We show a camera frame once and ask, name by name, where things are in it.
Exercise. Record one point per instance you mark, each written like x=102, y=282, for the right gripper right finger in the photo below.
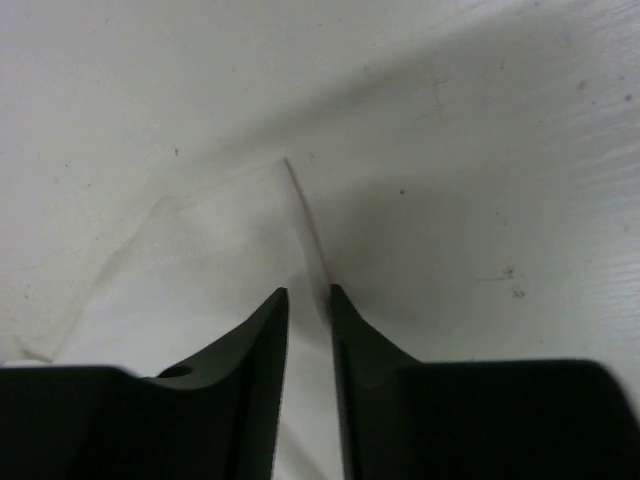
x=526, y=419

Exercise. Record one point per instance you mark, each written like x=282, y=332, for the white tank top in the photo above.
x=184, y=269

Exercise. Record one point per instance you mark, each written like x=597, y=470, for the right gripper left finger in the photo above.
x=213, y=415

